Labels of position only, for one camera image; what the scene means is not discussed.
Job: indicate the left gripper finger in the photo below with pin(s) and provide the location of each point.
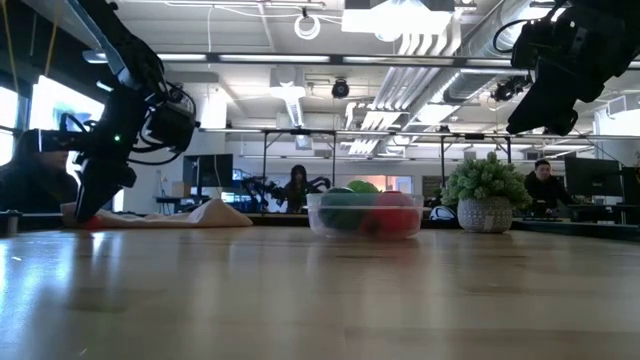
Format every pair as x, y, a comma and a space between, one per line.
100, 187

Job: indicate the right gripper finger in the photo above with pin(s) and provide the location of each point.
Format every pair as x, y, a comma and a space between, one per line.
542, 105
569, 122

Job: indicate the large red toy apple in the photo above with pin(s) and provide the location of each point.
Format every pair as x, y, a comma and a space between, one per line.
397, 215

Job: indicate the light green toy ball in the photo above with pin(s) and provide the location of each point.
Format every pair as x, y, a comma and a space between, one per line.
362, 186

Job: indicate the clear plastic tupperware container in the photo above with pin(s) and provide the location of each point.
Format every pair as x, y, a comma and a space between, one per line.
312, 200

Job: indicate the striped green watermelon ball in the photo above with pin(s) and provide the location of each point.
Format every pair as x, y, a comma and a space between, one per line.
340, 215

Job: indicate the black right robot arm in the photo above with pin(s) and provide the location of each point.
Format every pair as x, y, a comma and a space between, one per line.
630, 30

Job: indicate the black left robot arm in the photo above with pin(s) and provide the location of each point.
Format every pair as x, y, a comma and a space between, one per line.
130, 55

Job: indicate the small red object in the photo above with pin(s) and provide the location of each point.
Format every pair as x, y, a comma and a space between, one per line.
95, 225

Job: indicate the black computer monitor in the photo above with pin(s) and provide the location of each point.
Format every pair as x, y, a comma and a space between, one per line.
632, 185
592, 175
207, 170

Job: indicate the person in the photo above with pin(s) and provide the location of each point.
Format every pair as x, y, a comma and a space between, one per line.
30, 185
545, 185
298, 190

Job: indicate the large bright window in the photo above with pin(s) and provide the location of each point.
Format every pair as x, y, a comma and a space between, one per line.
55, 105

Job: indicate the small cardboard box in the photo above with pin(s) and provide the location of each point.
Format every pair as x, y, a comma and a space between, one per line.
181, 190

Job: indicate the long ceiling light strip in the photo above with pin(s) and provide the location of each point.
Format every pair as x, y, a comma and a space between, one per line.
185, 57

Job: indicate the pale pink cloth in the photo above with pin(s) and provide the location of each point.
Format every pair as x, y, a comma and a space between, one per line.
215, 215

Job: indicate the potted green succulent plant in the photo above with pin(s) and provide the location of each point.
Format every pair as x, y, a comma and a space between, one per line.
485, 215

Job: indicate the white and black bag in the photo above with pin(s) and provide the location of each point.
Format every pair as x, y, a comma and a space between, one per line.
442, 214

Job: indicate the black ceiling spotlight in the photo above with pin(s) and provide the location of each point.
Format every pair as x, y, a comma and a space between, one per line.
340, 88

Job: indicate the black ceiling camera cluster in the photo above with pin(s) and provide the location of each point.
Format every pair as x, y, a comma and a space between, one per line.
505, 91

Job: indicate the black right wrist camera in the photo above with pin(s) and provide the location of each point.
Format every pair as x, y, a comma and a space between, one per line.
531, 45

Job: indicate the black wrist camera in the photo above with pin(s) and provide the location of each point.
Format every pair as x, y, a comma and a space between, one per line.
531, 45
172, 125

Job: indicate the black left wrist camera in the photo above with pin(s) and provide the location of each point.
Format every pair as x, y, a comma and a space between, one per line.
172, 125

